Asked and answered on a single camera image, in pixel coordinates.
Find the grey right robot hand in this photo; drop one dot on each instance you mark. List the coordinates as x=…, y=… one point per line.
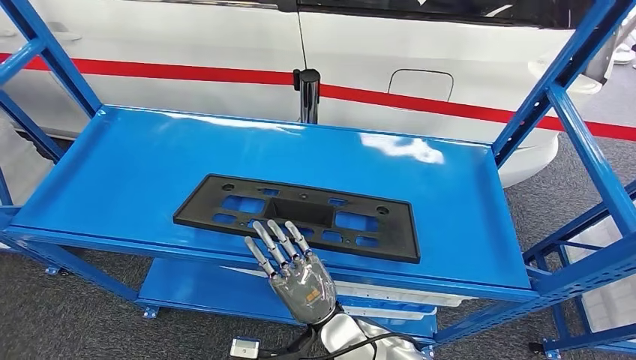
x=305, y=293

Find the black plastic bracket part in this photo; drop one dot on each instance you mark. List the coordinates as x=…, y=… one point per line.
x=194, y=211

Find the blue plastic crate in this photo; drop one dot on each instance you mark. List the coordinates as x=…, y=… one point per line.
x=387, y=305

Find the red barrier belt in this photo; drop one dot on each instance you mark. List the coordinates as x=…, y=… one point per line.
x=447, y=106
x=149, y=71

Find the large white plastic crate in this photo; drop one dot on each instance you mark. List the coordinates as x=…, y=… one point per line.
x=611, y=303

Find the chrome stanchion post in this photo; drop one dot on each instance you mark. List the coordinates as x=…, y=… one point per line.
x=309, y=104

